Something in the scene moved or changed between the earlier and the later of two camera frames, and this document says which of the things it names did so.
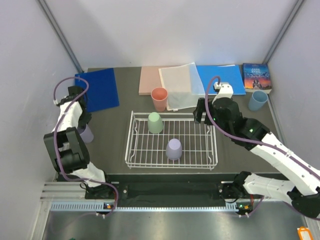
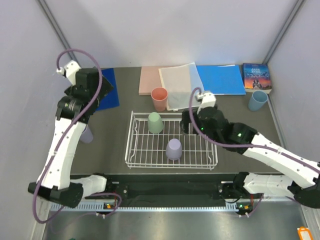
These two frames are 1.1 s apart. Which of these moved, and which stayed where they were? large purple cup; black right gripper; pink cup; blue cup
Moved: black right gripper
Stayed: pink cup; large purple cup; blue cup
